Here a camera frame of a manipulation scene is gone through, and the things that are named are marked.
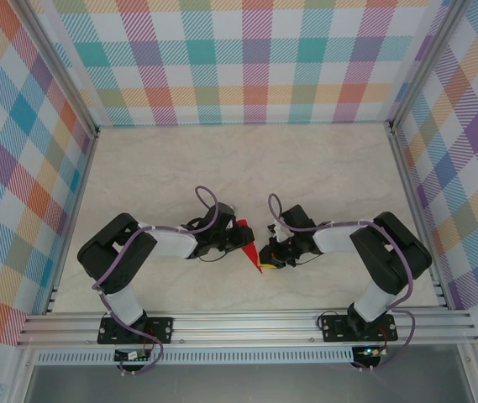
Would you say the aluminium frame post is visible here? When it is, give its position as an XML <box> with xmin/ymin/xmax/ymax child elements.
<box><xmin>385</xmin><ymin>0</ymin><xmax>469</xmax><ymax>133</ymax></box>
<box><xmin>13</xmin><ymin>0</ymin><xmax>101</xmax><ymax>139</ymax></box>

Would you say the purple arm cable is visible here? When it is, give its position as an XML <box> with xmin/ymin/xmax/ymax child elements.
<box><xmin>91</xmin><ymin>186</ymin><xmax>222</xmax><ymax>376</ymax></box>
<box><xmin>266</xmin><ymin>192</ymin><xmax>417</xmax><ymax>373</ymax></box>

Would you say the red paper sheet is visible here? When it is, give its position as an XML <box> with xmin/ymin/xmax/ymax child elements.
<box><xmin>236</xmin><ymin>218</ymin><xmax>265</xmax><ymax>275</ymax></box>

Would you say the aluminium table side rail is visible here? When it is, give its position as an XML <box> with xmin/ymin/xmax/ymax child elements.
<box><xmin>387</xmin><ymin>125</ymin><xmax>452</xmax><ymax>311</ymax></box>
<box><xmin>43</xmin><ymin>129</ymin><xmax>101</xmax><ymax>316</ymax></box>

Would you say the grey metal panel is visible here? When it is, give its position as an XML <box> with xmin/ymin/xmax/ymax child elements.
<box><xmin>24</xmin><ymin>363</ymin><xmax>475</xmax><ymax>403</ymax></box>

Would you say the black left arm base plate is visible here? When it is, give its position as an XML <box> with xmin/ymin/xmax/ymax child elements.
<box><xmin>97</xmin><ymin>317</ymin><xmax>174</xmax><ymax>345</ymax></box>

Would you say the aluminium mounting rail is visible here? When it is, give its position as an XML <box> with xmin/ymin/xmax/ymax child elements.
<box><xmin>15</xmin><ymin>310</ymin><xmax>478</xmax><ymax>349</ymax></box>

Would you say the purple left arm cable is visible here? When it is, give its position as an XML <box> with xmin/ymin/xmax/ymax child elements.
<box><xmin>91</xmin><ymin>186</ymin><xmax>222</xmax><ymax>376</ymax></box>

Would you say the slotted grey cable duct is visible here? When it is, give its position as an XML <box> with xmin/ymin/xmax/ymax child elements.
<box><xmin>34</xmin><ymin>346</ymin><xmax>357</xmax><ymax>366</ymax></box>

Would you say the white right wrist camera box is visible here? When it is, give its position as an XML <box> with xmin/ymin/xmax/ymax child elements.
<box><xmin>265</xmin><ymin>221</ymin><xmax>292</xmax><ymax>243</ymax></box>

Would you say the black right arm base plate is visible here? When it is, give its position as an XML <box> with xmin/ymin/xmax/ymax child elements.
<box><xmin>321</xmin><ymin>314</ymin><xmax>399</xmax><ymax>343</ymax></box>

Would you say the thin black base wire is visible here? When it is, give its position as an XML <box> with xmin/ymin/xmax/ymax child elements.
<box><xmin>317</xmin><ymin>307</ymin><xmax>351</xmax><ymax>331</ymax></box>

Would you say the aluminium frame leg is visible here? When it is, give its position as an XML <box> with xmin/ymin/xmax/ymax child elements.
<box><xmin>458</xmin><ymin>344</ymin><xmax>478</xmax><ymax>403</ymax></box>
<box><xmin>8</xmin><ymin>348</ymin><xmax>34</xmax><ymax>403</ymax></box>

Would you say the thin black left gripper cable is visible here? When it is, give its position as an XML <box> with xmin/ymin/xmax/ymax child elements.
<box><xmin>198</xmin><ymin>250</ymin><xmax>228</xmax><ymax>263</ymax></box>

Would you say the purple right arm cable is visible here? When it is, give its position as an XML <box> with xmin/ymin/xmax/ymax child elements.
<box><xmin>266</xmin><ymin>192</ymin><xmax>417</xmax><ymax>373</ymax></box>

